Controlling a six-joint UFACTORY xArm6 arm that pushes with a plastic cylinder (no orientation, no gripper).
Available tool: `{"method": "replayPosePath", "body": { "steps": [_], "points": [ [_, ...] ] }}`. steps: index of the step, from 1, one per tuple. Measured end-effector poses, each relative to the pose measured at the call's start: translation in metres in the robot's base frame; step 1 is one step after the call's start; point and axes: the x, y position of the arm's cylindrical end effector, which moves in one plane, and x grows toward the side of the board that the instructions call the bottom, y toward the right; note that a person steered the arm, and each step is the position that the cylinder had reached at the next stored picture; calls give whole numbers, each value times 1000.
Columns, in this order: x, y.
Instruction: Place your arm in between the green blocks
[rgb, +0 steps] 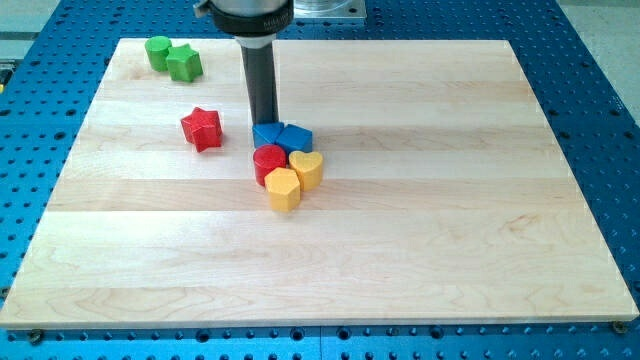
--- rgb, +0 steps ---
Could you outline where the yellow heart block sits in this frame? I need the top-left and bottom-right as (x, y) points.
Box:
(289, 151), (324, 191)

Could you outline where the yellow pentagon block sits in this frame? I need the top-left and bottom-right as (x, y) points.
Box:
(265, 167), (301, 212)

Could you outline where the blue cube block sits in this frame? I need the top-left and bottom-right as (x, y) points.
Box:
(275, 124), (313, 155)

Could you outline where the red cylinder block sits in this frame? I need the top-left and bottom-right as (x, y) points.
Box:
(253, 144), (287, 186)

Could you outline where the blue triangle block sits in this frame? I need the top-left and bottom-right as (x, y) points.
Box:
(252, 122), (284, 148)

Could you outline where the light wooden board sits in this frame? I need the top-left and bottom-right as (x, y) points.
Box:
(1, 39), (638, 329)

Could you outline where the red star block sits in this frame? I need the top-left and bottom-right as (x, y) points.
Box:
(181, 107), (223, 152)

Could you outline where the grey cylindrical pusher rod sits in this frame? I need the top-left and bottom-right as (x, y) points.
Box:
(241, 43), (279, 125)

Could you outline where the green star block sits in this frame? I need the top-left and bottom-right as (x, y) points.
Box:
(166, 44), (203, 82)

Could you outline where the green cylinder block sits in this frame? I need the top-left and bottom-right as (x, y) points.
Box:
(144, 36), (172, 72)

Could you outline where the left board corner screw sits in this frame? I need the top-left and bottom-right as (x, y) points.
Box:
(26, 329), (45, 346)

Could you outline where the board corner screw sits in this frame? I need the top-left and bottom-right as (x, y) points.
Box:
(26, 329), (45, 346)
(611, 321), (628, 334)

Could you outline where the right board corner screw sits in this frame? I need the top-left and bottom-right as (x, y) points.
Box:
(611, 321), (628, 334)

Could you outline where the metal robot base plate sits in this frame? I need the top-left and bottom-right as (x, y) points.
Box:
(294, 0), (367, 20)

